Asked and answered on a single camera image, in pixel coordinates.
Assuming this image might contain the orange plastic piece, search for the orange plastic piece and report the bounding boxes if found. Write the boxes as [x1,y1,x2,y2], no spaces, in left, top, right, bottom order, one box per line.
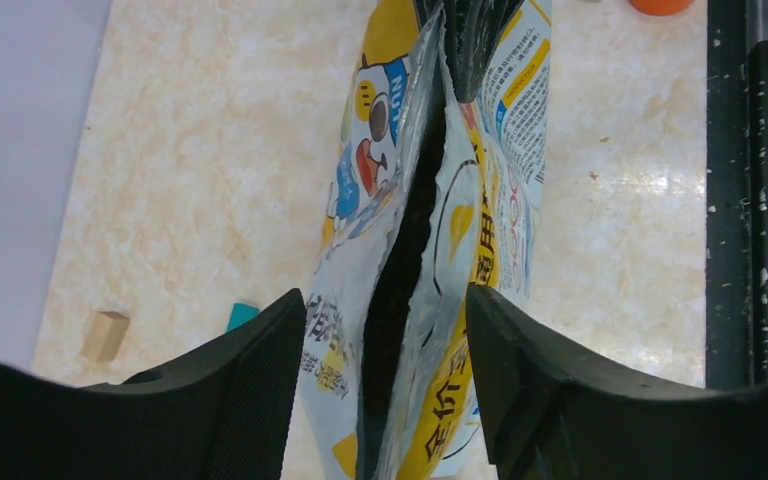
[629,0,694,16]

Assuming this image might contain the wooden block right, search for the wooden block right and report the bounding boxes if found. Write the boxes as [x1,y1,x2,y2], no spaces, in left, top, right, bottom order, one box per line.
[80,311,131,363]

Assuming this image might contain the pet food bag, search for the pet food bag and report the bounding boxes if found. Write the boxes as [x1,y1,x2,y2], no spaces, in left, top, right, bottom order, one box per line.
[300,1,552,479]

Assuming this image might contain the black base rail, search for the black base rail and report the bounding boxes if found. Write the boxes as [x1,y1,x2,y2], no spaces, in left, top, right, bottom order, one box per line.
[705,1,768,390]

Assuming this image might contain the teal block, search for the teal block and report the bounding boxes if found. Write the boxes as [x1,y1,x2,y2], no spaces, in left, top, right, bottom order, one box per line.
[226,302,260,332]

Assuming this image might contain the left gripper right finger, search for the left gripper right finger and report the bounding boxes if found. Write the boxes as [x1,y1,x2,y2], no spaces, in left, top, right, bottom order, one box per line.
[465,284,768,479]

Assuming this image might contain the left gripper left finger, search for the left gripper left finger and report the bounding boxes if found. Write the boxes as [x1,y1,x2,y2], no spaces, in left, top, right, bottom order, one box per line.
[0,289,306,479]

